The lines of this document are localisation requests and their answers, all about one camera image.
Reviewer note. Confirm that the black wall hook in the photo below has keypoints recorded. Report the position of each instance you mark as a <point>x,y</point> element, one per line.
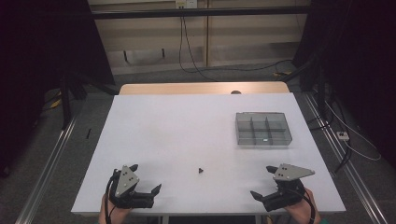
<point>125,56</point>
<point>163,53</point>

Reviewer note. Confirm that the black horizontal bar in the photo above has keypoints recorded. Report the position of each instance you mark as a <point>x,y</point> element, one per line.
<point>218,11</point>

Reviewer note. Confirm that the white wall socket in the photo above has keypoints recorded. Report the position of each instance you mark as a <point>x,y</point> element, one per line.
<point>186,3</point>

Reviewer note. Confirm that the clear plastic compartment box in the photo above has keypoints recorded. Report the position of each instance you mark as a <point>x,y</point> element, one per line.
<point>263,129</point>

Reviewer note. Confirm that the dark table grommet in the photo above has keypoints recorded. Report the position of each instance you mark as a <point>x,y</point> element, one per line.
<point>235,92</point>

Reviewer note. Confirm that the black tripod stand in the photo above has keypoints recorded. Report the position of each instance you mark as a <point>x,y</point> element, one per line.
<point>65,99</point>

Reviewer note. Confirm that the aluminium floor rail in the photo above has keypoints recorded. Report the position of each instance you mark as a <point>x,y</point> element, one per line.
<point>342,161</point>
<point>46,171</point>

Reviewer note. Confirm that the small black floor strip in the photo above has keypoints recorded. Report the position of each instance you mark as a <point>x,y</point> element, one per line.
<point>88,133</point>

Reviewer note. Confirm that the black metal stand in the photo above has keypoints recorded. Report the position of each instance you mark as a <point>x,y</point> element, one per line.
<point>320,90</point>

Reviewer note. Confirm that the wooden table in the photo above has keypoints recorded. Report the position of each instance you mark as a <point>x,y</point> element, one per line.
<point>186,88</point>

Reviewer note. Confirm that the white power strip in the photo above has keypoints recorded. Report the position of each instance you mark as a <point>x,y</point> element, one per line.
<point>342,135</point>

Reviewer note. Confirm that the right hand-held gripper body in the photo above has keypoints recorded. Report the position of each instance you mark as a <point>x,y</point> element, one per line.
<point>288,193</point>

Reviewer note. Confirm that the person's left hand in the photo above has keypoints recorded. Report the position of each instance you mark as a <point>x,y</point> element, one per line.
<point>112,216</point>

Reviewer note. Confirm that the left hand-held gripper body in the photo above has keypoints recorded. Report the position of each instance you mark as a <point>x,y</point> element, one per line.
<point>126,183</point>

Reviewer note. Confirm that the person's right hand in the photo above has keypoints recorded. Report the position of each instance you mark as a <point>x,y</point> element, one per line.
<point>302,213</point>

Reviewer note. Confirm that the black curtain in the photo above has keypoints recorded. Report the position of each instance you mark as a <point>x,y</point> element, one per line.
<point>37,62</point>
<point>364,62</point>

